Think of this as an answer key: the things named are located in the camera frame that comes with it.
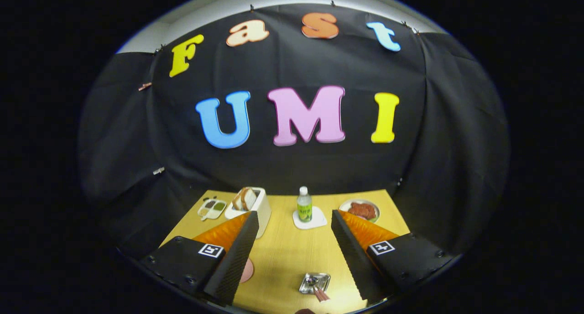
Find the white coaster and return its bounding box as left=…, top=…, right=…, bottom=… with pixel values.
left=292, top=206, right=328, bottom=230

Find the white divided sauce dish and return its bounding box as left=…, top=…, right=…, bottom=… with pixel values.
left=197, top=199, right=227, bottom=221

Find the metal wire basket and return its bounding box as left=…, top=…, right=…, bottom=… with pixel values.
left=299, top=272, right=331, bottom=295

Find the cream toaster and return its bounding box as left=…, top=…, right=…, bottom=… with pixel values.
left=224, top=187, right=272, bottom=239

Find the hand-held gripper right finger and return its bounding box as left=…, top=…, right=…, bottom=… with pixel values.
left=331, top=209, right=459, bottom=305

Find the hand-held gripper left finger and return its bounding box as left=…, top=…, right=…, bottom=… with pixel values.
left=139, top=210, right=260, bottom=307

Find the plate of food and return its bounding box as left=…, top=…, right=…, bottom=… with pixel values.
left=339, top=199, right=381, bottom=223

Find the pink plate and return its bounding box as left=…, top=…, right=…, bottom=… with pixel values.
left=240, top=258, right=255, bottom=283

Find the green label drink bottle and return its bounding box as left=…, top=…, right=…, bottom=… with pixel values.
left=297, top=186, right=313, bottom=223

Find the spoon with checked handle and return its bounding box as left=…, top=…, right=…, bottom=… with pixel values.
left=305, top=277, right=327, bottom=302

